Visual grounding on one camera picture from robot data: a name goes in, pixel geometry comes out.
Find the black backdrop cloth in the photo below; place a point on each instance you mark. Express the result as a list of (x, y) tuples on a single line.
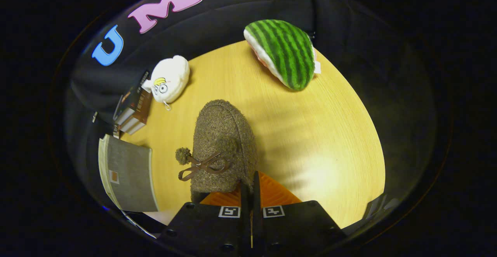
[(217, 20)]

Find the white cartoon face plush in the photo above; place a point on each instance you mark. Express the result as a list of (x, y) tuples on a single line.
[(172, 72)]

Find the black hardcover book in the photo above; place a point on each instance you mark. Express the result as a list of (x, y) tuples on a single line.
[(134, 94)]

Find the brown fuzzy moccasin shoe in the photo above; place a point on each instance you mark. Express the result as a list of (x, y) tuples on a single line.
[(221, 129)]

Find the grey fabric storage box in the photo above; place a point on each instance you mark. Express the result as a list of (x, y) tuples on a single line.
[(130, 171)]

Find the brown cover book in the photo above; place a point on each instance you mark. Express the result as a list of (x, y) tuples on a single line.
[(144, 107), (136, 127)]

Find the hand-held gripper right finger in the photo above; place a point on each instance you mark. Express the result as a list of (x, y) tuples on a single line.
[(258, 226)]

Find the watermelon slice plush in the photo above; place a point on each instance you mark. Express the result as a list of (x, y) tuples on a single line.
[(287, 51)]

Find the dark grey bar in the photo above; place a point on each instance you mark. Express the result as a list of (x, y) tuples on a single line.
[(374, 206)]

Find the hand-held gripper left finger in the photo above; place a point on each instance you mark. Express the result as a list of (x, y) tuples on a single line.
[(245, 226)]

